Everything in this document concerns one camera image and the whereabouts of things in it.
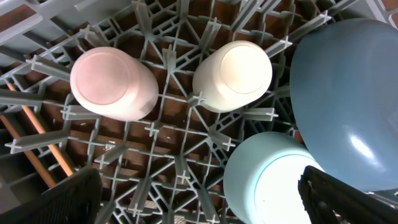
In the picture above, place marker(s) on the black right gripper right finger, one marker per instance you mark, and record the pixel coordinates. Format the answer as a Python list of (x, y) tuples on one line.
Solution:
[(324, 197)]

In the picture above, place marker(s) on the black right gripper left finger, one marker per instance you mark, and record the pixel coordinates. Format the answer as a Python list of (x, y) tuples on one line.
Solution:
[(74, 200)]

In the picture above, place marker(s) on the light blue bowl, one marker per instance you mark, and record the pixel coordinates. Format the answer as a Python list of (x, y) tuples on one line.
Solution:
[(261, 179)]

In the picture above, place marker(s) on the dark blue plate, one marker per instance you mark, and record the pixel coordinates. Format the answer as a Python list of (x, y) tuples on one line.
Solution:
[(343, 89)]

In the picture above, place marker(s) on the pink cup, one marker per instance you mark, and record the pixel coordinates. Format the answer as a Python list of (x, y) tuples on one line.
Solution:
[(111, 83)]

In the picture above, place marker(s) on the cream white cup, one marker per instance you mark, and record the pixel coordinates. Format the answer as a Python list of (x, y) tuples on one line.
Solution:
[(235, 75)]

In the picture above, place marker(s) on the grey dishwasher rack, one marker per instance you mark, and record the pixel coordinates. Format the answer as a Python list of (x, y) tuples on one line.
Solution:
[(167, 167)]

